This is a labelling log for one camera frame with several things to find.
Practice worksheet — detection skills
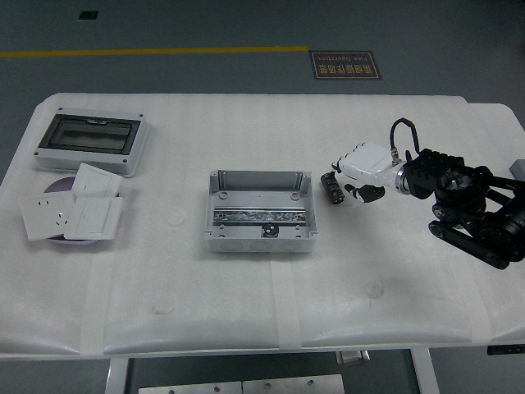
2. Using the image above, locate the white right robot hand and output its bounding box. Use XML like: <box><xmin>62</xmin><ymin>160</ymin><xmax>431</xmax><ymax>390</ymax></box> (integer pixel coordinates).
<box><xmin>329</xmin><ymin>141</ymin><xmax>402</xmax><ymax>204</ymax></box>

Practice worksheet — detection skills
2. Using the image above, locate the open grey junction box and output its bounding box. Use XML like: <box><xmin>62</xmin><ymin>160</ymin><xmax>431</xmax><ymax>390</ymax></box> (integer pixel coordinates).
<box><xmin>203</xmin><ymin>168</ymin><xmax>319</xmax><ymax>254</ymax></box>

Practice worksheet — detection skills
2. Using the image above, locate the brown floor sign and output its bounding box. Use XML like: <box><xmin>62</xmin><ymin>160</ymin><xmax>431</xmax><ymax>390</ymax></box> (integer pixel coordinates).
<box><xmin>309</xmin><ymin>51</ymin><xmax>382</xmax><ymax>81</ymax></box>

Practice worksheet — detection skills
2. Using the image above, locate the white foam table mat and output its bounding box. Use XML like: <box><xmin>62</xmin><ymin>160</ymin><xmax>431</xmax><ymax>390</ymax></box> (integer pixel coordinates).
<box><xmin>0</xmin><ymin>92</ymin><xmax>508</xmax><ymax>356</ymax></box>

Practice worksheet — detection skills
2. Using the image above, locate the grey block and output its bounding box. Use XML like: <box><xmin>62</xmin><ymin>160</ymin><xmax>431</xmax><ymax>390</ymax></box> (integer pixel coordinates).
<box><xmin>508</xmin><ymin>158</ymin><xmax>525</xmax><ymax>190</ymax></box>

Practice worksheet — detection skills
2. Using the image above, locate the purple round plate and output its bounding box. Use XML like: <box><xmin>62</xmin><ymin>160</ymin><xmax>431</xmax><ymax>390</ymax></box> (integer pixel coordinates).
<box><xmin>43</xmin><ymin>176</ymin><xmax>122</xmax><ymax>247</ymax></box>

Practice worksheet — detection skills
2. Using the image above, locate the silver metal mounting rail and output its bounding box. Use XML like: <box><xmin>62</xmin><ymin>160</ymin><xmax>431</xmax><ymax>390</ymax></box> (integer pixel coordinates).
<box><xmin>212</xmin><ymin>206</ymin><xmax>308</xmax><ymax>226</ymax></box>

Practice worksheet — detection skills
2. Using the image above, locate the silver metal bracket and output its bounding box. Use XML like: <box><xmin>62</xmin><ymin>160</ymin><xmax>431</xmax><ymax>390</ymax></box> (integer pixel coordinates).
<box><xmin>336</xmin><ymin>349</ymin><xmax>372</xmax><ymax>366</ymax></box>

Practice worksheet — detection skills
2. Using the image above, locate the grey metal base plate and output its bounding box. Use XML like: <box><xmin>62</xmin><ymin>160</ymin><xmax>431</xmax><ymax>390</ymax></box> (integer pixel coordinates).
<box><xmin>138</xmin><ymin>380</ymin><xmax>243</xmax><ymax>394</ymax></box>
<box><xmin>242</xmin><ymin>375</ymin><xmax>345</xmax><ymax>394</ymax></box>

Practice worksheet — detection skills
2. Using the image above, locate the white wall switch panel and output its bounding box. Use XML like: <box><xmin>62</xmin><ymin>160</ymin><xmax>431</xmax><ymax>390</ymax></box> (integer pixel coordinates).
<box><xmin>64</xmin><ymin>196</ymin><xmax>124</xmax><ymax>241</ymax></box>
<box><xmin>72</xmin><ymin>163</ymin><xmax>123</xmax><ymax>198</ymax></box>

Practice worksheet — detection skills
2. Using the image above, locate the grey enclosure with clear lid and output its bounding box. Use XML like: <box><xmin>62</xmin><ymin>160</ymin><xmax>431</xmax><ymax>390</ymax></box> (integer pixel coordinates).
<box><xmin>32</xmin><ymin>107</ymin><xmax>153</xmax><ymax>179</ymax></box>

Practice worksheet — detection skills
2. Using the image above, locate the white table frame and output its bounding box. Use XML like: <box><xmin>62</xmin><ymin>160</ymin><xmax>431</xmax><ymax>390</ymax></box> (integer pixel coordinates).
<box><xmin>104</xmin><ymin>348</ymin><xmax>442</xmax><ymax>394</ymax></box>

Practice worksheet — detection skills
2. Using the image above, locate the white wall socket panel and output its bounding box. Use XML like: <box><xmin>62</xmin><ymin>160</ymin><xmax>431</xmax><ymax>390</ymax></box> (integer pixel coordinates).
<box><xmin>19</xmin><ymin>191</ymin><xmax>77</xmax><ymax>242</ymax></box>

